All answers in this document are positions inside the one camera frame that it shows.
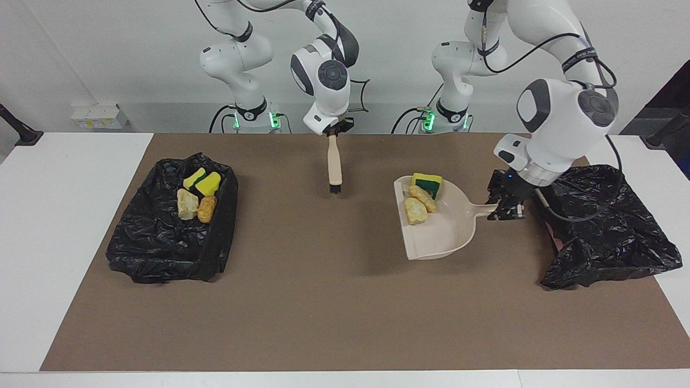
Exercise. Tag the brown bread roll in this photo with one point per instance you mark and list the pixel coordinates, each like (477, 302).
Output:
(207, 209)

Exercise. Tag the brown table mat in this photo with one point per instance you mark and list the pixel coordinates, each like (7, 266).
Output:
(323, 339)

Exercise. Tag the large yellow green sponge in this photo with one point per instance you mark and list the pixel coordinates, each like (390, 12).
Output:
(427, 184)

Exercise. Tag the black bag lined bin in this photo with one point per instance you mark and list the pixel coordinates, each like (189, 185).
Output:
(151, 242)
(609, 237)

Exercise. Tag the dark cabinet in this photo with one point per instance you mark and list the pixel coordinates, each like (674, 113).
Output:
(668, 97)

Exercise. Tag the plain yellow sponge wedge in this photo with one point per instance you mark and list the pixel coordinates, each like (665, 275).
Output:
(209, 184)

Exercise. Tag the small yellow green sponge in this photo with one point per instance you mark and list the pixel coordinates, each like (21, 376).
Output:
(192, 179)

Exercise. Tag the striped pale bread piece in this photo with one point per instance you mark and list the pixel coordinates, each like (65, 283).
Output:
(187, 205)

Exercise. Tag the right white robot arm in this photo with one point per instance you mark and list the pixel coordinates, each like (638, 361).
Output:
(329, 81)

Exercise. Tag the pale bread chunk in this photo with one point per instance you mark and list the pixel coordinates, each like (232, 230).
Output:
(423, 198)
(416, 211)

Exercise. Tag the black clamp stand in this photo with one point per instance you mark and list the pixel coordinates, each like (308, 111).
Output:
(21, 134)
(660, 137)

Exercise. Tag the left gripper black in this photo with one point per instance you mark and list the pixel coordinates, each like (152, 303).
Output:
(512, 186)

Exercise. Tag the beige hand brush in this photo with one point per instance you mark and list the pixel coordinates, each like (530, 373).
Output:
(335, 167)

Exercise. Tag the beige plastic dustpan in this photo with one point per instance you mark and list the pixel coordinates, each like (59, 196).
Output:
(453, 231)

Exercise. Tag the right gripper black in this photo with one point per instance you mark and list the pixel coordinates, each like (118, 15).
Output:
(340, 127)

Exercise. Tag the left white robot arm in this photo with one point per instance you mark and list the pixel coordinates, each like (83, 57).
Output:
(560, 124)

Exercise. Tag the white power strip box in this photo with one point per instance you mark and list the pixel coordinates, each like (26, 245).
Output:
(99, 117)

